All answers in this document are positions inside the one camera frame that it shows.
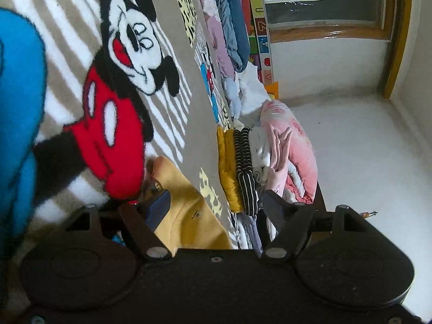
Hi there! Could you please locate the cartoon mouse printed blanket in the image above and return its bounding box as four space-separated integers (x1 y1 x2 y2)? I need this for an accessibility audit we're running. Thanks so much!
0 0 238 311

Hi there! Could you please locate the yellow printed shirt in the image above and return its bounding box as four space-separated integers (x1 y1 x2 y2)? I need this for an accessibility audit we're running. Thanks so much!
144 155 234 256

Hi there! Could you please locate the folded black striped garment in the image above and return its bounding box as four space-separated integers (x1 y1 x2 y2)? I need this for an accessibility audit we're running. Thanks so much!
233 126 260 217

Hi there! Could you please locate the folded mustard knit sweater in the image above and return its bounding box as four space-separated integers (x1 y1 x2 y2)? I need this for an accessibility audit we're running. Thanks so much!
216 127 244 214

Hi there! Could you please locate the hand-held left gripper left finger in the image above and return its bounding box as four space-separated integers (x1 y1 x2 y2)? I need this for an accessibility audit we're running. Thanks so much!
63 188 171 261

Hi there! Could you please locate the folded pink printed garment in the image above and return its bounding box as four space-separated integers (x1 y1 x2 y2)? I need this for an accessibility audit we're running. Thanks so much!
259 99 318 206

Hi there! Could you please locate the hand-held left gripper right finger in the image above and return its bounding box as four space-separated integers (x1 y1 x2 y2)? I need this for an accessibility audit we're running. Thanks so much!
261 189 376 265

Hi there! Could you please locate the wooden framed window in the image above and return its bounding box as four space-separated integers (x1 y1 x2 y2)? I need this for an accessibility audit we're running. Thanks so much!
259 0 414 101

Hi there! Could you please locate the folded cream garment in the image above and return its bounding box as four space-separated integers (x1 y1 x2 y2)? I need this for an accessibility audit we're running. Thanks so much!
249 127 281 190

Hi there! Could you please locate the blue denim garment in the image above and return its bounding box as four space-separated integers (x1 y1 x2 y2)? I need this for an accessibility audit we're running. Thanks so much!
215 0 251 73

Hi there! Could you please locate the white cloth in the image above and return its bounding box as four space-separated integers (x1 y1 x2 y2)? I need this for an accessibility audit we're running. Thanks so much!
224 63 275 127

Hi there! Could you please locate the colourful picture play mat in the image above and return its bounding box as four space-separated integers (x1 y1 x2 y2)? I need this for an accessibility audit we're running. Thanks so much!
236 0 275 85

